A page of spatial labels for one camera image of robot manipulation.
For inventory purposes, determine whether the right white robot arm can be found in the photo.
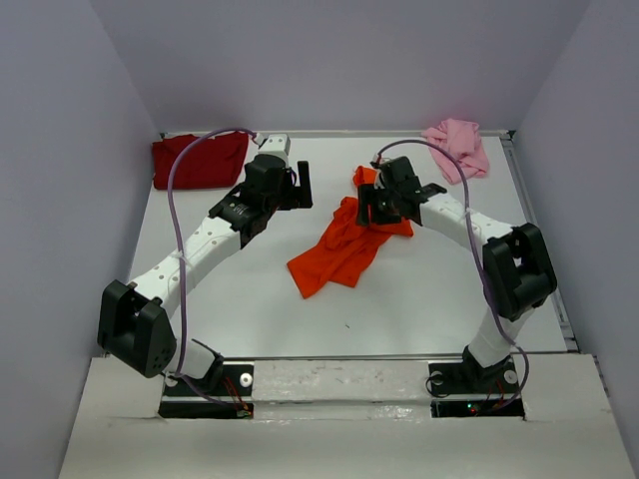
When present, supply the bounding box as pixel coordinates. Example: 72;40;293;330
356;157;557;398

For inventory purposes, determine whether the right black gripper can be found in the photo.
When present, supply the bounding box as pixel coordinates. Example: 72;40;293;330
354;183;401;227

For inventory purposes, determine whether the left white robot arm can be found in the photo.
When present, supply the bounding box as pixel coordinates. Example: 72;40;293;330
97;154;313;394

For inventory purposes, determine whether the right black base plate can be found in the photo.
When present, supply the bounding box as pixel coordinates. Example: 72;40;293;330
424;358;525;419

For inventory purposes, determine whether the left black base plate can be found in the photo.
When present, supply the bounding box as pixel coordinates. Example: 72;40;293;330
158;360;255;420

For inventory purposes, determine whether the orange t-shirt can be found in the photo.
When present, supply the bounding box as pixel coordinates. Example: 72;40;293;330
287;197;413;299

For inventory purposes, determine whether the white front cover board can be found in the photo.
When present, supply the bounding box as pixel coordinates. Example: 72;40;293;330
61;354;635;478

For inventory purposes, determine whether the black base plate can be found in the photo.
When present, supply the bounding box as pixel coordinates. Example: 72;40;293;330
424;358;525;419
158;360;255;420

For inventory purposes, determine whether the pink crumpled t-shirt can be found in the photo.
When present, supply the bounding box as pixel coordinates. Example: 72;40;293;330
421;119;490;179

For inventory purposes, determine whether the dark red folded t-shirt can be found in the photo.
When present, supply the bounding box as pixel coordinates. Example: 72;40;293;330
152;133;249;191

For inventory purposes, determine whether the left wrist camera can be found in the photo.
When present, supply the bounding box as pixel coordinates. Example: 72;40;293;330
258;134;291;162

